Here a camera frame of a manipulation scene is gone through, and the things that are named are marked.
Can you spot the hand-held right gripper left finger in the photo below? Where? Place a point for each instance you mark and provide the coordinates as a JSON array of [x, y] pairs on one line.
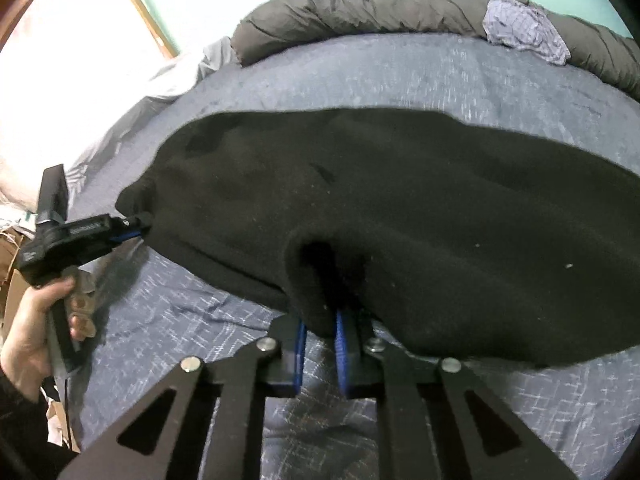
[[301, 360]]

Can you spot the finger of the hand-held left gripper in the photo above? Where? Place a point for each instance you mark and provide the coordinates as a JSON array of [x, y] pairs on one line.
[[127, 237], [130, 222]]

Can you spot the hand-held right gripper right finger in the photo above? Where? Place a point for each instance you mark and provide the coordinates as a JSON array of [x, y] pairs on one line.
[[342, 355]]

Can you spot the black pants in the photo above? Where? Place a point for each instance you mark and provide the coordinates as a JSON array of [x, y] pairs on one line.
[[400, 200]]

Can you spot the person's left forearm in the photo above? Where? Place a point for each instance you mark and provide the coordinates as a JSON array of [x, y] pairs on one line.
[[20, 425]]

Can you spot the person's left hand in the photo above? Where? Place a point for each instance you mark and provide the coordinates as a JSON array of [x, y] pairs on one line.
[[27, 330]]

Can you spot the cardboard box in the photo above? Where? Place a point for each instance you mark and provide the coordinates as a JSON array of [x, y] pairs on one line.
[[12, 260]]

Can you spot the light grey bed cover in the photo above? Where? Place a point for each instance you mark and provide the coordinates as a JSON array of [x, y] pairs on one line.
[[165, 85]]

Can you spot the pink curtain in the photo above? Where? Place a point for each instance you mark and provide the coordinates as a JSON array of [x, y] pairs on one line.
[[75, 60]]

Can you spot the bed with blue sheet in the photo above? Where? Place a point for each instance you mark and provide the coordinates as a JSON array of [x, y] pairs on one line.
[[350, 80]]

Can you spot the grey rolled duvet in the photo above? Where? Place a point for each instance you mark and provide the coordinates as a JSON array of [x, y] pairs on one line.
[[325, 15]]

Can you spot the purple checked shorts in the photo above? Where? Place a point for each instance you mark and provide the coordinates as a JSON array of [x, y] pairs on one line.
[[520, 30]]

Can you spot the wooden window frame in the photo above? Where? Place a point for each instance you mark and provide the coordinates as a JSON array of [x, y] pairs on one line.
[[152, 22]]

